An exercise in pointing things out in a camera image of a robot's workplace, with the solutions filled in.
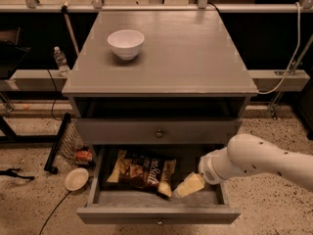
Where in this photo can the black mesh basket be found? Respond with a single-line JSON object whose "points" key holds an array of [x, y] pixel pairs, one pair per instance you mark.
{"points": [[71, 142]]}

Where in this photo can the black clamp on floor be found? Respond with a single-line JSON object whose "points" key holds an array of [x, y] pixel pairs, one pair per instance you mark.
{"points": [[13, 172]]}

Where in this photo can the orange can on floor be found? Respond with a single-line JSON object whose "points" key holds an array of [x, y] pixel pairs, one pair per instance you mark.
{"points": [[83, 156]]}

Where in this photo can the grey wooden drawer cabinet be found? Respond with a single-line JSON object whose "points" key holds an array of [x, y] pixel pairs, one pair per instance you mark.
{"points": [[188, 69]]}

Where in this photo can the white ceramic bowl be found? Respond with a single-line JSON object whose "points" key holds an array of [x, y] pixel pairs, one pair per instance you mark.
{"points": [[126, 43]]}

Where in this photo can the beige plate on floor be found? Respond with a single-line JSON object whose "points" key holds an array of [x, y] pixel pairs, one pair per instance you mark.
{"points": [[76, 179]]}

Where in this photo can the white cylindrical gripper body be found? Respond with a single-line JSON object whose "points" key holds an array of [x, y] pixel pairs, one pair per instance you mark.
{"points": [[206, 170]]}

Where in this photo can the brown chip bag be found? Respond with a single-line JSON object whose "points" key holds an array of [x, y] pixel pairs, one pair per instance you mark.
{"points": [[143, 171]]}

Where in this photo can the yellow soft gripper finger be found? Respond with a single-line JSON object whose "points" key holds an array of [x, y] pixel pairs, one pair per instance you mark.
{"points": [[191, 184]]}

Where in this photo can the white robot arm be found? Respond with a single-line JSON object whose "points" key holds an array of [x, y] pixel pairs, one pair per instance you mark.
{"points": [[247, 155]]}

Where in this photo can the clear plastic water bottle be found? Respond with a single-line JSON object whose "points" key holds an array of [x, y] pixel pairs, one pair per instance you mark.
{"points": [[61, 61]]}

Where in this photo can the brass top drawer knob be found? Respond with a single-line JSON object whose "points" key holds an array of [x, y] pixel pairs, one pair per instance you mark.
{"points": [[159, 133]]}

